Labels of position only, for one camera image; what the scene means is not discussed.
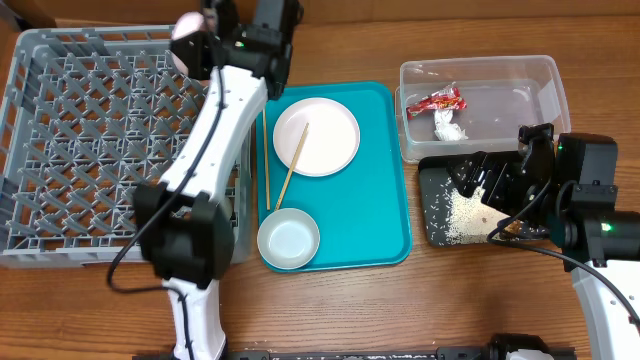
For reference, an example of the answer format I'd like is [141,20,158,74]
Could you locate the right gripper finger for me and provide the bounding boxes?
[447,167,491,198]
[446,151,521,175]

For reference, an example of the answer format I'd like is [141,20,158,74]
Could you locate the small pink bowl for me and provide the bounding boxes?
[170,12,205,75]

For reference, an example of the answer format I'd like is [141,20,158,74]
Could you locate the dark food scrap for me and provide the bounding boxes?
[479,216,522,235]

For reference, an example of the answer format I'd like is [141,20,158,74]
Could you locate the rice grains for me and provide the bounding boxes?
[419,168,507,247]

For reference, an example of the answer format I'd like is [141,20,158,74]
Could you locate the white tissue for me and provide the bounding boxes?
[434,109,468,141]

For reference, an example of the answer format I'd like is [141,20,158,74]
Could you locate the red snack wrapper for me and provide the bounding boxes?
[406,84,467,120]

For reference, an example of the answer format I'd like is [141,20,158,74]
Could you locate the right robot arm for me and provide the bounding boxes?
[447,124,639,359]

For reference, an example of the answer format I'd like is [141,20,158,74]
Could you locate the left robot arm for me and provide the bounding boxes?
[132,0,304,359]

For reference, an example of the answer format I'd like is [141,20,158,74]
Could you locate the black plastic tray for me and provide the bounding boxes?
[418,146,558,247]

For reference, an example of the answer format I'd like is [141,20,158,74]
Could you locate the clear plastic bin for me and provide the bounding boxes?
[395,55,571,164]

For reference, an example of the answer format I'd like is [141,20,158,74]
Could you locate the wooden chopstick on tray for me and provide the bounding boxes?
[262,107,271,211]

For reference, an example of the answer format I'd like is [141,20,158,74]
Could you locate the teal serving tray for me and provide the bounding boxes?
[256,82,412,272]

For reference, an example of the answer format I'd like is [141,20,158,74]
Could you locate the grey plastic dish rack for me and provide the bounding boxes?
[0,24,254,270]

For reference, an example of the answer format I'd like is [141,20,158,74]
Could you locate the large white plate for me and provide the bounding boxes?
[272,97,360,177]

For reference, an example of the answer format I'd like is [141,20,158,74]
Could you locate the wooden chopstick on plate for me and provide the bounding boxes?
[275,123,309,211]

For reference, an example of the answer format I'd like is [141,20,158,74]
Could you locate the grey round bowl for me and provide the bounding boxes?
[257,208,320,270]

